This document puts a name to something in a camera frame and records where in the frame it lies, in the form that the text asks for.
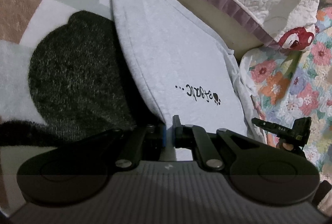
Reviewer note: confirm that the checkered brown white blanket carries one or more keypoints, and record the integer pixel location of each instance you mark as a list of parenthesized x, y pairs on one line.
[(24, 23)]

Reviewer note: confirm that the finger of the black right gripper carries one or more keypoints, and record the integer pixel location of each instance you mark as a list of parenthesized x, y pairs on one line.
[(273, 128)]

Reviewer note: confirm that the floral quilted blanket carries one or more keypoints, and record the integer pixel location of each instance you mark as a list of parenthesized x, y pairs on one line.
[(285, 86)]

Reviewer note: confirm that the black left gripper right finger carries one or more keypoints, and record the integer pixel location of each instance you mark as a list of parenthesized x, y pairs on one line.
[(196, 139)]

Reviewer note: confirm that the white hooded sweatshirt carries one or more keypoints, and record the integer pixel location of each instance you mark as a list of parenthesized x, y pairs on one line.
[(182, 67)]

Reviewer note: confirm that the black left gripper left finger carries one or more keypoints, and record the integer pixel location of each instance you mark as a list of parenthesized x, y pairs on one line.
[(142, 143)]

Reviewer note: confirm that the black knitted garment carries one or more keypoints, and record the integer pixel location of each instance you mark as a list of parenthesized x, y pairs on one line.
[(74, 84)]

